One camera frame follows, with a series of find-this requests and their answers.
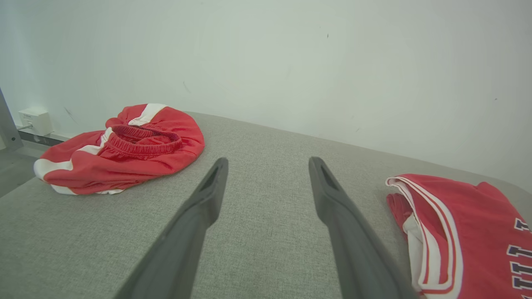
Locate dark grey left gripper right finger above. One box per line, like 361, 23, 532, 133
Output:
308, 156, 419, 299

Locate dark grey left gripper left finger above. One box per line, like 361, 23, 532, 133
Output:
114, 157, 229, 299

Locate red shorts with white stripes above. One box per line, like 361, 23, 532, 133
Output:
33, 103, 205, 196

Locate red basketball jersey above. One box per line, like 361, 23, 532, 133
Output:
385, 174, 532, 299

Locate grey wall baseboard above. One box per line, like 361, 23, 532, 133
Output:
17, 127, 65, 147

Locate white wall socket box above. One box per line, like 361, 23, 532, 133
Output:
18, 107, 54, 137

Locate grey metal post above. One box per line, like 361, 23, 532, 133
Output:
0, 87, 24, 152

